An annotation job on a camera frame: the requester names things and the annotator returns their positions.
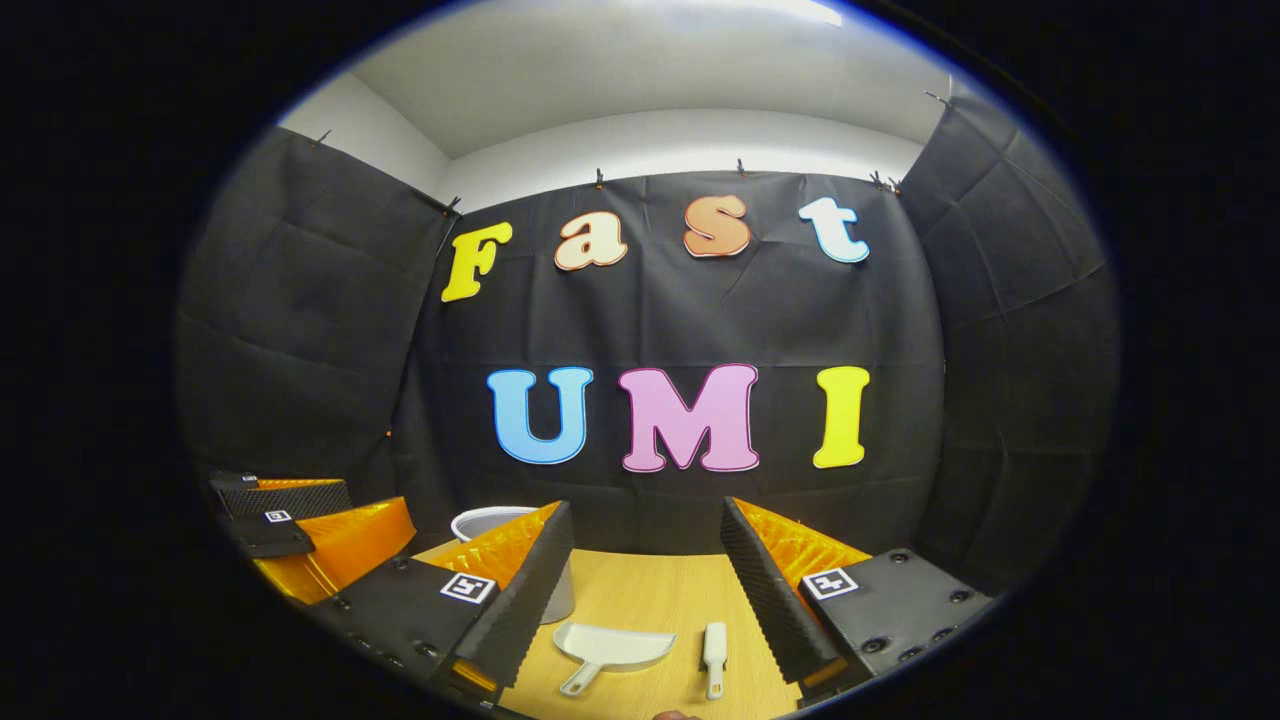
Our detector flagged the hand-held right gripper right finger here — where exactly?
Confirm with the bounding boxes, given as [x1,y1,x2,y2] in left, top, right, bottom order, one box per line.
[720,497,997,706]

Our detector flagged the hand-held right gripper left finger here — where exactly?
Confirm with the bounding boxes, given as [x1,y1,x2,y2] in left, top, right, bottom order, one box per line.
[308,500,577,706]

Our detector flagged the grey dustpan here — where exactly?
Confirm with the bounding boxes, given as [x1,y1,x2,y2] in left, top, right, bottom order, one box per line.
[553,622,678,698]

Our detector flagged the grey garbage bin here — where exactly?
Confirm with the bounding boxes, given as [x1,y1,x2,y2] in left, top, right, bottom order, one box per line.
[450,506,577,626]

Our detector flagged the small grey broom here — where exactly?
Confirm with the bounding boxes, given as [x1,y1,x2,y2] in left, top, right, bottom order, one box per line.
[700,622,729,701]

